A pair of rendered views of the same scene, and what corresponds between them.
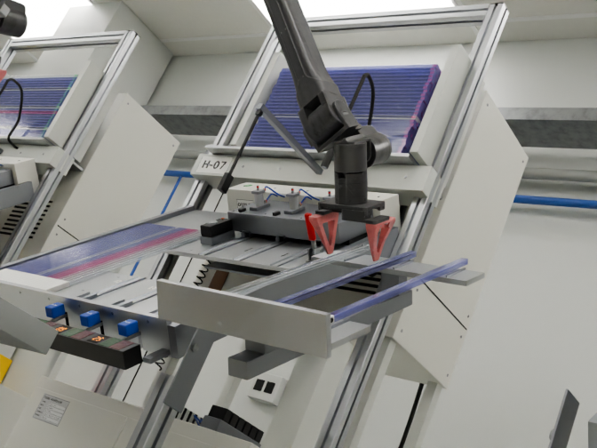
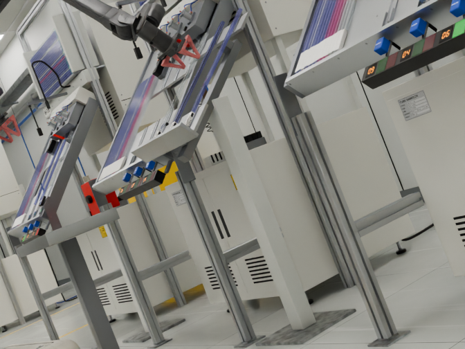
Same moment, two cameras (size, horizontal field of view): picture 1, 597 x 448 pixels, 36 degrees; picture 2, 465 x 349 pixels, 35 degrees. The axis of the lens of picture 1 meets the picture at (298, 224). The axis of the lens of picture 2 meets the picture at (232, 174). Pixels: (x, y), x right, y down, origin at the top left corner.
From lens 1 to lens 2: 112 cm
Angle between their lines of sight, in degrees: 25
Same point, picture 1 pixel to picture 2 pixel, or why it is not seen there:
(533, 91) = not seen: outside the picture
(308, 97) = (108, 25)
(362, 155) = (149, 28)
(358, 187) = (161, 40)
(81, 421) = not seen: hidden behind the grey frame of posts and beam
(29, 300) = (117, 179)
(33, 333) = (107, 217)
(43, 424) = (182, 206)
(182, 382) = (184, 169)
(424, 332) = (290, 14)
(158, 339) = (163, 158)
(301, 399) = (224, 138)
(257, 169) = not seen: hidden behind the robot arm
